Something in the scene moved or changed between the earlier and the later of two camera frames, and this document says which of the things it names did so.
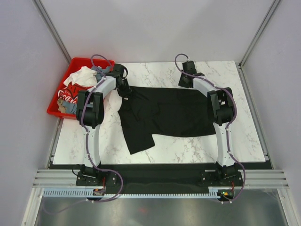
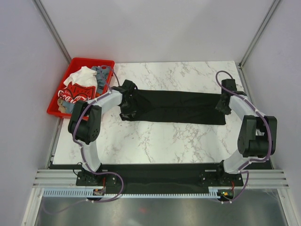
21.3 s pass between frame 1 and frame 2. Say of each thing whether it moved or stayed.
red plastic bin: stayed
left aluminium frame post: stayed
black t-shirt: moved
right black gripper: moved
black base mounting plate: stayed
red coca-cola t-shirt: stayed
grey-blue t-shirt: stayed
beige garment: stayed
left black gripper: moved
